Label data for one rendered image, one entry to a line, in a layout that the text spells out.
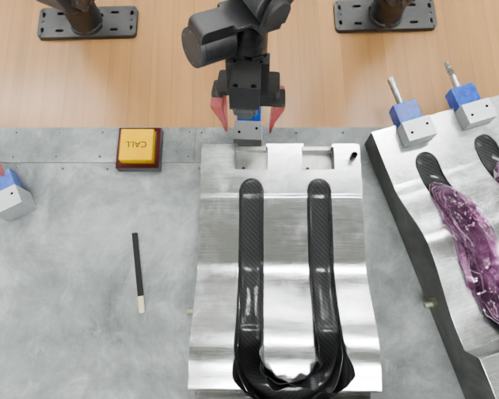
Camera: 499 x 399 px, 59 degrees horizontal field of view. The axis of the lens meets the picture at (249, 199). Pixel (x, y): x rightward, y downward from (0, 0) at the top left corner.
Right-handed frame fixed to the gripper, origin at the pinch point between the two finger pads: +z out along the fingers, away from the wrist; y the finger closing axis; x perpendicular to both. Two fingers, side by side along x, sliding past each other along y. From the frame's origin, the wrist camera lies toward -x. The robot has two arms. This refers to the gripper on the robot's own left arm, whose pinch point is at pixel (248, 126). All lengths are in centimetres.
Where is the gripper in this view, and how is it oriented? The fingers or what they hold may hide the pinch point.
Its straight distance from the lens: 78.8
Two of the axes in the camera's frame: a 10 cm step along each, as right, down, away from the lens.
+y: 10.0, 0.5, -0.3
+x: 0.5, -7.1, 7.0
